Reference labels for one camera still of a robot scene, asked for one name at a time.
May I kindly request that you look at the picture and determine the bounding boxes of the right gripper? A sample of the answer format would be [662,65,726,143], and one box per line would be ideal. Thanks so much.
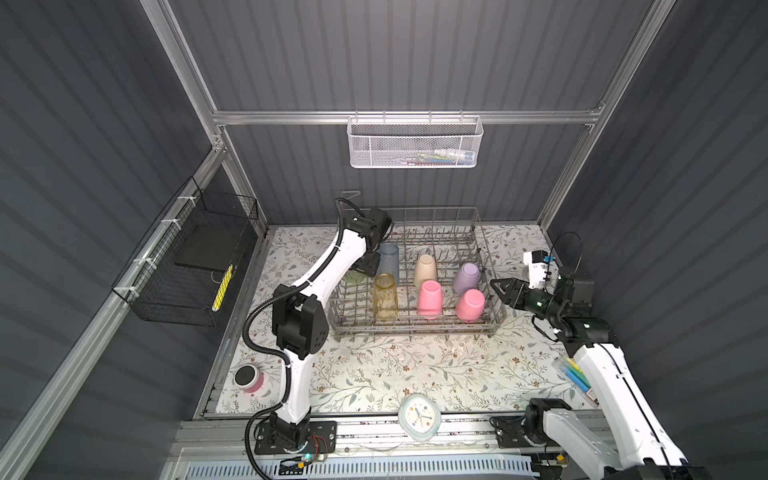
[491,277,563,323]

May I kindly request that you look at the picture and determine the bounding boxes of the blue textured cup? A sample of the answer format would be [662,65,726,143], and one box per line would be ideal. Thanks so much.
[377,242,400,285]

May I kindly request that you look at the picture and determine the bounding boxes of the yellow transparent cup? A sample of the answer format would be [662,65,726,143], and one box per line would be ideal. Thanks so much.
[373,273,399,321]

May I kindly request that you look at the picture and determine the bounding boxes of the purple cup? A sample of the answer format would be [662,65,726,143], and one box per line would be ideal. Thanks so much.
[453,262,481,295]

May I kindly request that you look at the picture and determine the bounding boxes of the pink cup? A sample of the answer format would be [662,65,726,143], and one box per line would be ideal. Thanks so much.
[417,279,443,320]
[455,289,486,323]

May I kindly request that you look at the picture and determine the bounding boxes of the beige cup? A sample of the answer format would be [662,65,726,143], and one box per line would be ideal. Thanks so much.
[414,254,437,289]

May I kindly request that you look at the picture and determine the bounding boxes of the green transparent cup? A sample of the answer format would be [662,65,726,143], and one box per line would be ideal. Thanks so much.
[343,270,367,286]

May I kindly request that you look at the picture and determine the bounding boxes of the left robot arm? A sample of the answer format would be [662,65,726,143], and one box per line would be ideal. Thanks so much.
[241,197,394,479]

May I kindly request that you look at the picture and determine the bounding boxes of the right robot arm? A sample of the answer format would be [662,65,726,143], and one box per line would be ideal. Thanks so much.
[490,276,712,479]

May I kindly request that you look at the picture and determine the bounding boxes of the highlighter pack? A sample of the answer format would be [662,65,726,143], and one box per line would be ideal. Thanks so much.
[554,356,599,406]

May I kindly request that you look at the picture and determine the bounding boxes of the markers in white basket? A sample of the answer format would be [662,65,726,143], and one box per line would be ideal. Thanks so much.
[395,149,476,168]

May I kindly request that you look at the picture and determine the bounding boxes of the black pad in basket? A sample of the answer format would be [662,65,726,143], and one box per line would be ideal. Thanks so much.
[173,225,240,273]

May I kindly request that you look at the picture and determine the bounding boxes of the yellow marker in black basket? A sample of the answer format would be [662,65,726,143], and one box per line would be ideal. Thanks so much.
[211,264,236,312]

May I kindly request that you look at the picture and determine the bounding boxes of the white square clock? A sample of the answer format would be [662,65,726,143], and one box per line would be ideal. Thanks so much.
[398,394,442,443]

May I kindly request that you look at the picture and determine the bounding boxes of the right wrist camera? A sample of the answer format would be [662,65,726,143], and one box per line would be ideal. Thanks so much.
[523,249,553,290]

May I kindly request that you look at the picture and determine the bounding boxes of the grey wire dish rack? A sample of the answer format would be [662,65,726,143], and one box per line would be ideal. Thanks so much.
[326,206,506,337]

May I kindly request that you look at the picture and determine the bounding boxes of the white mesh wall basket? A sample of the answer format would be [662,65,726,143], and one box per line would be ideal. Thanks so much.
[346,114,484,169]

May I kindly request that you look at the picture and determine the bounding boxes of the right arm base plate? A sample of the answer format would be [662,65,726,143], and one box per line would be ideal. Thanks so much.
[489,415,538,449]

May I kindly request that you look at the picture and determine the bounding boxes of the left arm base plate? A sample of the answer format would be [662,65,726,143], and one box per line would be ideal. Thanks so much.
[252,421,338,455]

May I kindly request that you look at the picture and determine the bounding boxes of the black wire wall basket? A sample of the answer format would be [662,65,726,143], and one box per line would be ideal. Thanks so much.
[112,180,263,327]

